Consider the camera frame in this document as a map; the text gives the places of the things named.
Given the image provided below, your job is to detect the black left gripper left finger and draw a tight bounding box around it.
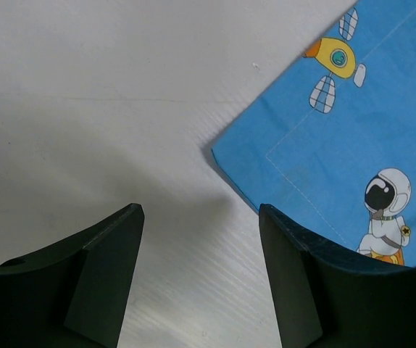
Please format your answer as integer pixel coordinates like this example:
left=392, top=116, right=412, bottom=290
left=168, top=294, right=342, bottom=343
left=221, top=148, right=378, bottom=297
left=0, top=204, right=144, bottom=347

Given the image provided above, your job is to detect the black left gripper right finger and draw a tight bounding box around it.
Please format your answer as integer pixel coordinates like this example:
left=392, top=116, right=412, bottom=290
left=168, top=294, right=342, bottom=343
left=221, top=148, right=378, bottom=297
left=259, top=204, right=416, bottom=347

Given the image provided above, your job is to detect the blue space-print cloth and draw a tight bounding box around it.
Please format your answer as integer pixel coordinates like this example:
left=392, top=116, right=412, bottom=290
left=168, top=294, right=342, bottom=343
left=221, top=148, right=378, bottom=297
left=212, top=1, right=416, bottom=267

